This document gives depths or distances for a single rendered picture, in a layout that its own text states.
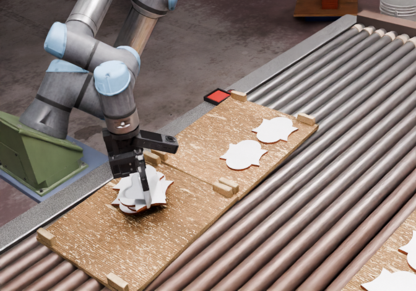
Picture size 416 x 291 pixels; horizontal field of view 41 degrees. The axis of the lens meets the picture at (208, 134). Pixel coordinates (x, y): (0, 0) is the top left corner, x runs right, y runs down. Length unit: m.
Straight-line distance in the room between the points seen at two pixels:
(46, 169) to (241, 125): 0.62
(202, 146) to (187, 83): 2.31
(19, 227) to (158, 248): 0.42
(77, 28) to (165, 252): 0.57
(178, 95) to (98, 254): 2.55
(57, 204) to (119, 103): 0.51
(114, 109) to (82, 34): 0.20
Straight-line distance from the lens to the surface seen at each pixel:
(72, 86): 1.75
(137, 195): 1.35
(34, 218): 1.63
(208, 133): 1.76
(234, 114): 1.84
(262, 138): 1.70
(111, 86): 1.21
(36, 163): 1.71
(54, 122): 1.75
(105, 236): 1.47
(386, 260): 1.36
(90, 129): 3.68
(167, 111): 3.71
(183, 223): 1.45
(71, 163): 1.79
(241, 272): 1.34
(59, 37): 1.30
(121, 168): 1.32
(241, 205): 1.51
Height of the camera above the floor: 1.92
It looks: 34 degrees down
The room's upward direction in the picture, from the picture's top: 7 degrees counter-clockwise
